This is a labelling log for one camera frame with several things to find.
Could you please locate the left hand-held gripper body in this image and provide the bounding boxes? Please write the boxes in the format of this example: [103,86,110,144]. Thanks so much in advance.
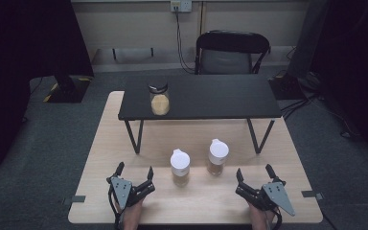
[106,174,156,211]

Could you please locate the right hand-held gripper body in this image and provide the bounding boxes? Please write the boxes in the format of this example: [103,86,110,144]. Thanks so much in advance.
[235,180,297,218]

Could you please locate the white-lidded jar brown spice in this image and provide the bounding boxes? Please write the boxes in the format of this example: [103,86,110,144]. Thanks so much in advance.
[207,138,230,176]

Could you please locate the white-lidded jar yellow spice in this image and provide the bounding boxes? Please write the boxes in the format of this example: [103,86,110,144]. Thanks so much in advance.
[170,148,192,188]

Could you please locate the black-lidded glass jar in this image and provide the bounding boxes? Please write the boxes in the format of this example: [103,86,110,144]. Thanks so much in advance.
[147,79,172,117]

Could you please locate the black shelf riser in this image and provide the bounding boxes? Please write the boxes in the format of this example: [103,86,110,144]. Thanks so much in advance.
[117,74,284,155]

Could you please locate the person's left hand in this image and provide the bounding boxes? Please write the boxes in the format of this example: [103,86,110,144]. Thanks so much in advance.
[118,196,146,230]

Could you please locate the person's right hand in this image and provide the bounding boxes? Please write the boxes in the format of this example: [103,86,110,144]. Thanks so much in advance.
[247,202,276,230]

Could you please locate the grey tape strip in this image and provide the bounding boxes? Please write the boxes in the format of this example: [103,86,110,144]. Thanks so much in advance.
[300,190,325,201]
[61,195,87,206]

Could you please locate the black floor equipment box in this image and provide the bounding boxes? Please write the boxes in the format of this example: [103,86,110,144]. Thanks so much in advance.
[267,72,305,101]

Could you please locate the black stand base yellow tape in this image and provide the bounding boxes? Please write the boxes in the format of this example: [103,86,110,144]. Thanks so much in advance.
[42,74,93,104]

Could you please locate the black folding chair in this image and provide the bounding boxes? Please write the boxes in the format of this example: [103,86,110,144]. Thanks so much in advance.
[194,30,272,76]

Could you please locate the black curtain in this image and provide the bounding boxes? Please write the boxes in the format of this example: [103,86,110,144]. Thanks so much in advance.
[0,0,95,175]
[310,0,368,168]

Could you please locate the left hand-held gripper cable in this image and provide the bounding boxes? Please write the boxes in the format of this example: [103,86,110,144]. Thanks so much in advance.
[107,185,125,230]

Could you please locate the hand-held gripper cable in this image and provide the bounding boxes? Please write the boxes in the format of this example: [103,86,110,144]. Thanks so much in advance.
[107,185,125,230]
[267,207,284,230]

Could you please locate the right hand-held gripper cable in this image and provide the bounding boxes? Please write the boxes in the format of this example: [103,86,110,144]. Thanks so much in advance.
[267,207,284,230]

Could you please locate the black floor cables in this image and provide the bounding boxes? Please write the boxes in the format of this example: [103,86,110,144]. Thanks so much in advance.
[279,90,365,142]

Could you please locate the black power cable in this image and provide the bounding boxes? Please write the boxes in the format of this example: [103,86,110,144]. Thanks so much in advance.
[173,5,196,75]

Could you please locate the white wall socket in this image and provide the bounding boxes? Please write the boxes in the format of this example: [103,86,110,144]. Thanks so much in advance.
[170,0,194,13]

